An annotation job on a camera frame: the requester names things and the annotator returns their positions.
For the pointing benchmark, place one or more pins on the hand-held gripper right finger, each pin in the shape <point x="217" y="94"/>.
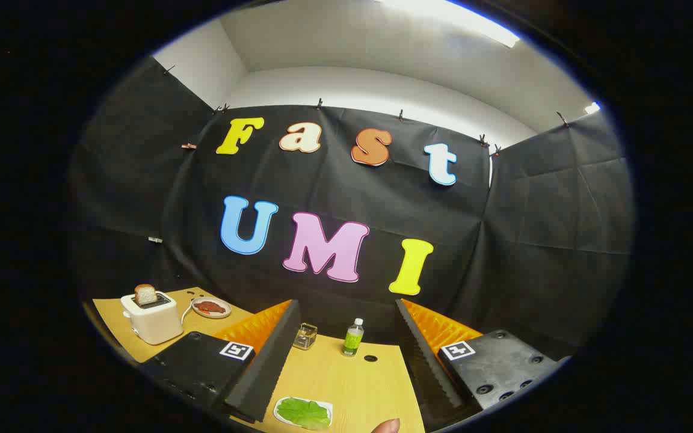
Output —
<point x="428" y="367"/>

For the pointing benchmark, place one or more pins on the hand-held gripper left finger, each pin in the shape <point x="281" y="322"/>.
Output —
<point x="274" y="361"/>

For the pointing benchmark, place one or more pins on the green lettuce leaf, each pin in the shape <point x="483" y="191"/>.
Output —
<point x="303" y="412"/>

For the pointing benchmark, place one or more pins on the plain toast bread slice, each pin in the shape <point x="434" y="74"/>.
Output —
<point x="145" y="294"/>

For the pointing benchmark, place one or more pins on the round white plate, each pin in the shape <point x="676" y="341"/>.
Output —
<point x="224" y="313"/>

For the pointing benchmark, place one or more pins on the white square plate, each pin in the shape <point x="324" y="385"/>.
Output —
<point x="331" y="415"/>

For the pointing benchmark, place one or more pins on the green drink bottle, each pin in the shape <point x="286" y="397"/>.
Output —
<point x="352" y="341"/>

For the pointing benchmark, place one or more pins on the red-brown meat piece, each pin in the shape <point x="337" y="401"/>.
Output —
<point x="211" y="308"/>

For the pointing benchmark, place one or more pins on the white toaster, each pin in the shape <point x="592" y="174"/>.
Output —
<point x="154" y="322"/>

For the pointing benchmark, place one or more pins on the black backdrop cloth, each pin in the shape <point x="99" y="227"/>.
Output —
<point x="503" y="240"/>

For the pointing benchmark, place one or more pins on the small ceiling light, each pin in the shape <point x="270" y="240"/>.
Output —
<point x="592" y="108"/>

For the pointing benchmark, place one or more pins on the long ceiling light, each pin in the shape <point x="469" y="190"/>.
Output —
<point x="473" y="24"/>

